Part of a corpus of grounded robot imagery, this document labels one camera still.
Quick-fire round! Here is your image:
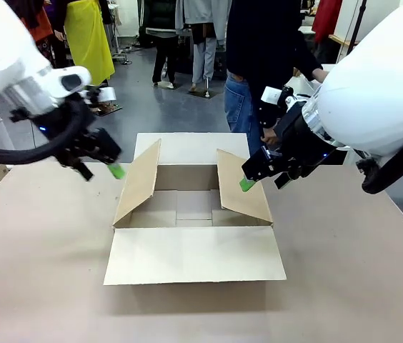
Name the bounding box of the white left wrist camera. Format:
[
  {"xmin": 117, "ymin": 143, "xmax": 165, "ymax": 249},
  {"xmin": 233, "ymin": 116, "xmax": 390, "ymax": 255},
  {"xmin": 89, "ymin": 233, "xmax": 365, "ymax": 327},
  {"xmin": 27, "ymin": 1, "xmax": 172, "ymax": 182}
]
[{"xmin": 96, "ymin": 86, "xmax": 117, "ymax": 104}]

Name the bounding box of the black floor plate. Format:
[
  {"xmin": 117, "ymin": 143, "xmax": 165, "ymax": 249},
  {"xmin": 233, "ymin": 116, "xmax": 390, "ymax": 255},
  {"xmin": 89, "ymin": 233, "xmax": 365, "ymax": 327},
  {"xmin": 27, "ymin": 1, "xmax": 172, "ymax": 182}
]
[{"xmin": 90, "ymin": 102, "xmax": 123, "ymax": 117}]

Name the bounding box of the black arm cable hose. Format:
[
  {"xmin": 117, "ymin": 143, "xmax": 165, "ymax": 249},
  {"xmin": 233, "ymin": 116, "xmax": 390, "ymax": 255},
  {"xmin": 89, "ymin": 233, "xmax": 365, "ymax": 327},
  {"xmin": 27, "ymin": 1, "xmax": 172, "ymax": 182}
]
[
  {"xmin": 356, "ymin": 131, "xmax": 403, "ymax": 196},
  {"xmin": 0, "ymin": 101, "xmax": 94, "ymax": 166}
]

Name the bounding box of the brown cardboard box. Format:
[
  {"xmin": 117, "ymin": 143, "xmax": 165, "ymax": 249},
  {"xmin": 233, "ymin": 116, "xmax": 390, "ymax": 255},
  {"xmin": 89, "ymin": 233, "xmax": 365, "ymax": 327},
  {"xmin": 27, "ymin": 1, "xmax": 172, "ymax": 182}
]
[{"xmin": 103, "ymin": 132, "xmax": 287, "ymax": 286}]

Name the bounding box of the person in yellow apron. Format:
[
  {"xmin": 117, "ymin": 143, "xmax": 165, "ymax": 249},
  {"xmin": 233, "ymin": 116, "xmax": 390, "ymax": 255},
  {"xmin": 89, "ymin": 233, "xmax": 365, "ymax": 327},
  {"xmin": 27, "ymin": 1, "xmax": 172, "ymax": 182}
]
[{"xmin": 53, "ymin": 0, "xmax": 116, "ymax": 87}]

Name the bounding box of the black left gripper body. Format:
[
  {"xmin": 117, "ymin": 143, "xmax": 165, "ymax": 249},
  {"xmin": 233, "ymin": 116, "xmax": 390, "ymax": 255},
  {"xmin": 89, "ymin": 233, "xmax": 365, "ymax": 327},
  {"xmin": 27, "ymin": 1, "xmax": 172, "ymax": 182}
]
[{"xmin": 57, "ymin": 126, "xmax": 122, "ymax": 168}]

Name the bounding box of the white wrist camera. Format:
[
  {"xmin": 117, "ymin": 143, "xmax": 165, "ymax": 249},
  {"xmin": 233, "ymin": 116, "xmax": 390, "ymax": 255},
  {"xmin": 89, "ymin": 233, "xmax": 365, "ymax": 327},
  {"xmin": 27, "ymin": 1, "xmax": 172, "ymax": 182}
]
[
  {"xmin": 96, "ymin": 86, "xmax": 117, "ymax": 104},
  {"xmin": 261, "ymin": 86, "xmax": 283, "ymax": 106}
]

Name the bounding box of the person in dark navy shirt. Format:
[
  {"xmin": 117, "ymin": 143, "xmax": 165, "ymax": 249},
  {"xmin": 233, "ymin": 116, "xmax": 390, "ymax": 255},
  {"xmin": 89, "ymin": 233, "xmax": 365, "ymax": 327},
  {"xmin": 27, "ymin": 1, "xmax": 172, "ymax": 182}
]
[{"xmin": 224, "ymin": 0, "xmax": 326, "ymax": 156}]

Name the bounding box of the person's right hand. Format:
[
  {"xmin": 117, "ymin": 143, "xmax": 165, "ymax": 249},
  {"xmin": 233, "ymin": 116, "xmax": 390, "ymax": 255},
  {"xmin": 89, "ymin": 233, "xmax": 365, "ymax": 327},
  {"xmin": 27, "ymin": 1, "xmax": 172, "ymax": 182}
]
[{"xmin": 260, "ymin": 127, "xmax": 279, "ymax": 146}]

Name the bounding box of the person in black trousers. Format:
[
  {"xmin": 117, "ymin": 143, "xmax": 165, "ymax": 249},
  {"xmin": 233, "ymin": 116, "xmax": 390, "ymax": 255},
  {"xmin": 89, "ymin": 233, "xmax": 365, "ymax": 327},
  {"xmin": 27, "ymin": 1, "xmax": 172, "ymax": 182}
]
[{"xmin": 138, "ymin": 0, "xmax": 180, "ymax": 89}]

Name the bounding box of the white metal stand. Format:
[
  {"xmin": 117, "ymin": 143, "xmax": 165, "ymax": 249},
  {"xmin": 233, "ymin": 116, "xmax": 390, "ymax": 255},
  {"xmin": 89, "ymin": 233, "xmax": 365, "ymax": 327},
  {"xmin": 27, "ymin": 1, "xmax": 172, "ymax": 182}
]
[{"xmin": 110, "ymin": 19, "xmax": 133, "ymax": 66}]

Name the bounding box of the person's right forearm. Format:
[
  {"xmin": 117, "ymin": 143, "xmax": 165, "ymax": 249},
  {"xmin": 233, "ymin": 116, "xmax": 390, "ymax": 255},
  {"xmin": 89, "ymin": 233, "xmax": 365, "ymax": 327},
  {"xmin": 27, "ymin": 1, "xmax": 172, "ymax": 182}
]
[{"xmin": 257, "ymin": 101, "xmax": 278, "ymax": 130}]

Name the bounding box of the person in grey hoodie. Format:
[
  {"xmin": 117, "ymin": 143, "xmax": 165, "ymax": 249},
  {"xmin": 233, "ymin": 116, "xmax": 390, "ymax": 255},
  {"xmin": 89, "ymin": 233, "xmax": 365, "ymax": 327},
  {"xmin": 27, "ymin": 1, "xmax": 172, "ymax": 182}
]
[{"xmin": 175, "ymin": 0, "xmax": 234, "ymax": 96}]

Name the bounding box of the black tripod pole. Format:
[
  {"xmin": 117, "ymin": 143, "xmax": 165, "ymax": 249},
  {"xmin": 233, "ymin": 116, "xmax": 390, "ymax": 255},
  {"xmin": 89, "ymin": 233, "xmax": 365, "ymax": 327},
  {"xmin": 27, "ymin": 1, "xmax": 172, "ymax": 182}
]
[{"xmin": 344, "ymin": 0, "xmax": 369, "ymax": 58}]

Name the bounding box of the wooden top desk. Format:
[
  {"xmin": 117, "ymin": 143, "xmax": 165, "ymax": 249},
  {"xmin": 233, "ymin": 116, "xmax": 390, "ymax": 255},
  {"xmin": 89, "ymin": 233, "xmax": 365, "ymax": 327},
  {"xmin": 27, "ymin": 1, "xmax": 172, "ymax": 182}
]
[{"xmin": 329, "ymin": 34, "xmax": 362, "ymax": 54}]

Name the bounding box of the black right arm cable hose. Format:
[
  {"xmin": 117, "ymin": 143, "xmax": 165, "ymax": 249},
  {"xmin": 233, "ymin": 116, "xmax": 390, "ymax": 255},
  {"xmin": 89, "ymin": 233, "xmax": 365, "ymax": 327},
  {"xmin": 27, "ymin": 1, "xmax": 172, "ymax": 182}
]
[{"xmin": 356, "ymin": 131, "xmax": 403, "ymax": 196}]

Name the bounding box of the red hanging garment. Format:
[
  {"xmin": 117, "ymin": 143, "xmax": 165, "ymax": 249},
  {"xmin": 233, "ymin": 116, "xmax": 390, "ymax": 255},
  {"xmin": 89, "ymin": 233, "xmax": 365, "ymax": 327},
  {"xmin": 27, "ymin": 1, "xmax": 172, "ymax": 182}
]
[{"xmin": 311, "ymin": 0, "xmax": 344, "ymax": 44}]

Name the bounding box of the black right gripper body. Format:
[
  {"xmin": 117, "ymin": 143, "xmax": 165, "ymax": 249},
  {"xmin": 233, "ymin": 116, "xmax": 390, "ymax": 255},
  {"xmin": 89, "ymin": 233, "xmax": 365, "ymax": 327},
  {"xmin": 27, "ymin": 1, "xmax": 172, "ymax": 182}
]
[{"xmin": 240, "ymin": 141, "xmax": 347, "ymax": 184}]

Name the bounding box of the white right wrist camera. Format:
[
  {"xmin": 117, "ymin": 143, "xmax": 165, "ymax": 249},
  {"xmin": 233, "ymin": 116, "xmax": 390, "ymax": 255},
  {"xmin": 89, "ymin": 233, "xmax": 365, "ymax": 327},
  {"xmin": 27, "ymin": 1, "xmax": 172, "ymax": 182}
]
[{"xmin": 261, "ymin": 86, "xmax": 283, "ymax": 106}]

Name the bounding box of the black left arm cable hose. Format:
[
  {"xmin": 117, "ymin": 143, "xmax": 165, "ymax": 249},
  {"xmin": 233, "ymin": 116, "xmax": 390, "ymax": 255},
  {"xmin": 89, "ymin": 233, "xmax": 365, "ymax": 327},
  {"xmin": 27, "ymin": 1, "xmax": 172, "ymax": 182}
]
[{"xmin": 0, "ymin": 101, "xmax": 94, "ymax": 166}]

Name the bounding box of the person's left forearm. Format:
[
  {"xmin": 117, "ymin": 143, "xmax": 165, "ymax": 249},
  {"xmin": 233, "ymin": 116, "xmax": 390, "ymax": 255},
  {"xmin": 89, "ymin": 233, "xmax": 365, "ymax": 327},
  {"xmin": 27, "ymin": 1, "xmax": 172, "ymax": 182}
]
[{"xmin": 295, "ymin": 46, "xmax": 323, "ymax": 81}]

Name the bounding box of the person in orange top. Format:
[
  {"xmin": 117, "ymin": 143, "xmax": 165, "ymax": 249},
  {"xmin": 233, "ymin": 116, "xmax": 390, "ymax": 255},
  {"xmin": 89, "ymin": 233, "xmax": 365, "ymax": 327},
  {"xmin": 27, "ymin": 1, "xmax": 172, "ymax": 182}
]
[{"xmin": 19, "ymin": 0, "xmax": 56, "ymax": 69}]

